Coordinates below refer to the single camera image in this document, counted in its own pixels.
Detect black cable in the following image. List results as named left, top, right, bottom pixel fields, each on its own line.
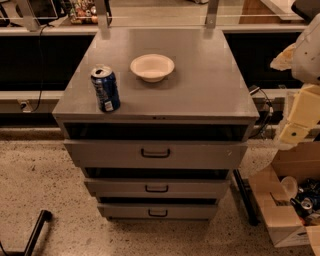
left=248, top=85, right=275, bottom=139
left=31, top=23, right=51, bottom=113

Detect blue soda can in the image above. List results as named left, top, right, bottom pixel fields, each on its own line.
left=91, top=65, right=120, bottom=112

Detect snack basket on shelf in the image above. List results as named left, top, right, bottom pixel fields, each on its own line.
left=69, top=0, right=98, bottom=24

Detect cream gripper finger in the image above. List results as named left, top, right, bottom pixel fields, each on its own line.
left=279, top=123, right=309, bottom=145
left=270, top=43, right=296, bottom=71

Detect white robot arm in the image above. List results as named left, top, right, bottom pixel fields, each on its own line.
left=270, top=14, right=320, bottom=150

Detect cardboard box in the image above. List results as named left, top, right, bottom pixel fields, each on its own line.
left=249, top=142, right=320, bottom=256

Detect grey bottom drawer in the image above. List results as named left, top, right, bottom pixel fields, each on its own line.
left=97, top=203, right=218, bottom=220

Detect grey middle drawer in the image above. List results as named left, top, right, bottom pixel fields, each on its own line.
left=84, top=178, right=229, bottom=199

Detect black metal leg left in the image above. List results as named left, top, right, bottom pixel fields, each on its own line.
left=0, top=210, right=53, bottom=256

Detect grey metal drawer cabinet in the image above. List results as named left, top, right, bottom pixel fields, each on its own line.
left=53, top=28, right=258, bottom=206

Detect black cable left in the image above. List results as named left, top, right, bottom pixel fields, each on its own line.
left=31, top=23, right=51, bottom=113

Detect grey drawer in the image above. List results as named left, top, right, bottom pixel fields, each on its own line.
left=97, top=203, right=218, bottom=220
left=84, top=178, right=229, bottom=199
left=64, top=139, right=247, bottom=169

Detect crushed cans in box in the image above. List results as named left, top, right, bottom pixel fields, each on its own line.
left=290, top=178, right=320, bottom=226

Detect black cable right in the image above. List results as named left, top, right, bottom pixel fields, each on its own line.
left=248, top=85, right=275, bottom=139

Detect wall power outlet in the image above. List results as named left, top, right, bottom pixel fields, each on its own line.
left=18, top=99, right=32, bottom=113

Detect grey top drawer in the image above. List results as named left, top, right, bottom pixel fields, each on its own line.
left=64, top=139, right=247, bottom=169

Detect clear plastic cup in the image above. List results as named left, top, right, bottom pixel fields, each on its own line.
left=281, top=176, right=298, bottom=198

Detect white paper bowl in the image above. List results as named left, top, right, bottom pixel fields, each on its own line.
left=130, top=54, right=175, bottom=83

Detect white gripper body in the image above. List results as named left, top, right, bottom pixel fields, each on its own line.
left=287, top=84, right=320, bottom=128

